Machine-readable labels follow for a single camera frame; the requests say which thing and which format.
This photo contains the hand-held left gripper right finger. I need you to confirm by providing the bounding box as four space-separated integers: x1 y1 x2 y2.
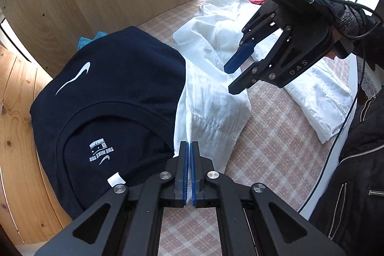
190 140 345 256

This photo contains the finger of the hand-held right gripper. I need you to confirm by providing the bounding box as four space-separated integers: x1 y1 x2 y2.
223 2 280 74
228 25 293 95

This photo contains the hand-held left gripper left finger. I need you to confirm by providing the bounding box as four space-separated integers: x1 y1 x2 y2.
34 140 190 256

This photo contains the white shirt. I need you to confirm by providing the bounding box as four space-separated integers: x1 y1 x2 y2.
172 0 355 174

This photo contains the navy t-shirt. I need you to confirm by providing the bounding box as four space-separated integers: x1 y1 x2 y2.
30 26 187 221

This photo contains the person's right forearm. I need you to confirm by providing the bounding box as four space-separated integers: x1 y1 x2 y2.
352 0 384 72

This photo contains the person's right hand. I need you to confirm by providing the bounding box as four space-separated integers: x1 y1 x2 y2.
328 1 371 60

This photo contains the pink plaid blanket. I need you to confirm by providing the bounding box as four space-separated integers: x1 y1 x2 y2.
136 0 357 256

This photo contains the white lace cloth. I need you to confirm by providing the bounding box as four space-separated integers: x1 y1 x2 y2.
359 69 379 94

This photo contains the person's black jacket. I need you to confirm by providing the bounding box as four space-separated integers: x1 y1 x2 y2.
309 92 384 256

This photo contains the teal garment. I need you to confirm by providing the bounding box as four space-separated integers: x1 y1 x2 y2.
77 31 109 52

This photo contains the pine plank panel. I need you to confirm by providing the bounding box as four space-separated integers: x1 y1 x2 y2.
0 44 73 246

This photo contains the black cable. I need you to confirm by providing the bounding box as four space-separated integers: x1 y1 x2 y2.
298 0 380 212

